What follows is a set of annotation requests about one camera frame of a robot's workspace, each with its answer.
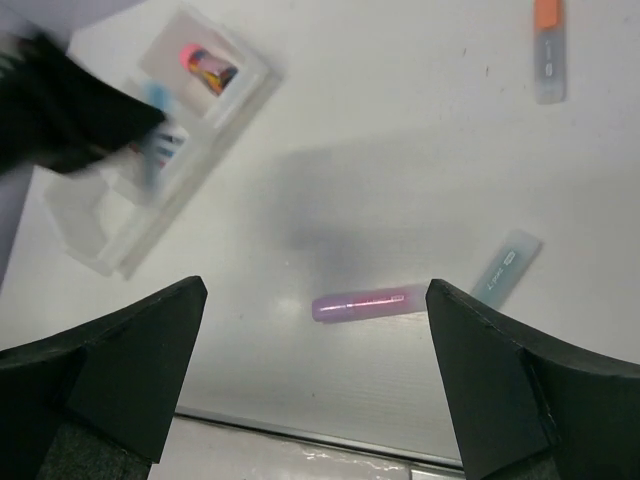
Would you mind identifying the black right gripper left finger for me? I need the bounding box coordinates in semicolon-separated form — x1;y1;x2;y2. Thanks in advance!
1;276;207;479

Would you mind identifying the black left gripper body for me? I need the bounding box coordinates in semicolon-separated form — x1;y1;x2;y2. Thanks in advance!
1;31;166;174

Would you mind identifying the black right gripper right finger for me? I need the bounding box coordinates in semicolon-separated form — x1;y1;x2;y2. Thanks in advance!
425;279;639;479

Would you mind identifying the silver foil tape strip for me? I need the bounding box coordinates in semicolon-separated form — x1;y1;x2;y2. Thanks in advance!
151;417;464;479

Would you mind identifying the purple lead case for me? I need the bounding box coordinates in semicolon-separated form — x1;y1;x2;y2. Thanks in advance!
311;285;427;324

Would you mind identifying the clear three-compartment plastic tray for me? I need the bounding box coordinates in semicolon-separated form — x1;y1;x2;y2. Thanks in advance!
42;6;278;278

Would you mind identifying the orange capped lead case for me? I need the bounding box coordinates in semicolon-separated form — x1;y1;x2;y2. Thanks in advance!
533;0;567;105

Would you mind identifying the blue lead case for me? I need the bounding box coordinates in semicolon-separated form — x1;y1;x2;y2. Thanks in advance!
470;230;543;310

